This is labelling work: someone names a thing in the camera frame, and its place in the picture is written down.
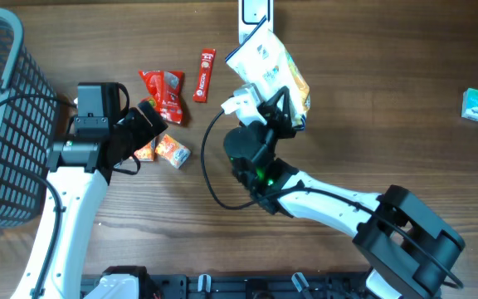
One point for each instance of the red crinkled snack packet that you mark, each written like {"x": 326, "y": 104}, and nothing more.
{"x": 164, "y": 88}

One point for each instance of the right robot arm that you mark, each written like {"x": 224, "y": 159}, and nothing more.
{"x": 410, "y": 249}

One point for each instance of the teal white small box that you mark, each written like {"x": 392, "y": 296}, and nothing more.
{"x": 469, "y": 108}

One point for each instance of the red coffee stick sachet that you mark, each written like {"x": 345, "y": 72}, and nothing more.
{"x": 204, "y": 76}

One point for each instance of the yellow snack bag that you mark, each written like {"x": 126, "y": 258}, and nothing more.
{"x": 263, "y": 61}

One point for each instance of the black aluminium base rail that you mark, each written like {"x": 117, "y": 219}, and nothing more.
{"x": 332, "y": 285}

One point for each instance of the grey plastic shopping basket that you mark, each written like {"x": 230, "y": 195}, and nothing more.
{"x": 28, "y": 119}

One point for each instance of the white barcode scanner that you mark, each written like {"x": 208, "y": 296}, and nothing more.
{"x": 250, "y": 13}

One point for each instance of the small orange snack packet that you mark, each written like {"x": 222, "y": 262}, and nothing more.
{"x": 173, "y": 151}

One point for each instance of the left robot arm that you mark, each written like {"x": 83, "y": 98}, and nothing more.
{"x": 107, "y": 131}

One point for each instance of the orange juice carton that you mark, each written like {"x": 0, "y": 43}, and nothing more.
{"x": 147, "y": 153}

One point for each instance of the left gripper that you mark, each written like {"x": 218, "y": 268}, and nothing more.
{"x": 146, "y": 132}

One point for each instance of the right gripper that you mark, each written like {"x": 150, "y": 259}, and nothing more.
{"x": 275, "y": 116}

